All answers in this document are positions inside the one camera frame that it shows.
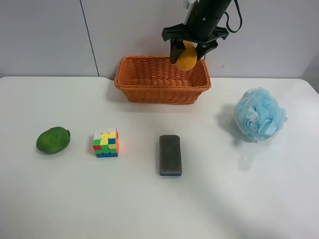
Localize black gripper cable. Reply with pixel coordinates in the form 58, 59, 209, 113
222, 0, 243, 33

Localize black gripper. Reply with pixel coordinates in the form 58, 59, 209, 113
161, 0, 231, 63

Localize grey blue board eraser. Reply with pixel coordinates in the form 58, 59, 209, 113
159, 135, 182, 176

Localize multicolour puzzle cube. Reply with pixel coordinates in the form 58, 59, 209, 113
92, 127, 120, 158

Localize orange woven basket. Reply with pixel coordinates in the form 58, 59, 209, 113
114, 56, 211, 105

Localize green lemon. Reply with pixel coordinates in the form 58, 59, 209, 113
36, 126, 71, 154

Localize yellow orange mango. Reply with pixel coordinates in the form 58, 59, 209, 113
174, 40, 197, 71

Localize blue mesh bath sponge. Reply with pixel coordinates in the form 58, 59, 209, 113
234, 87, 287, 142

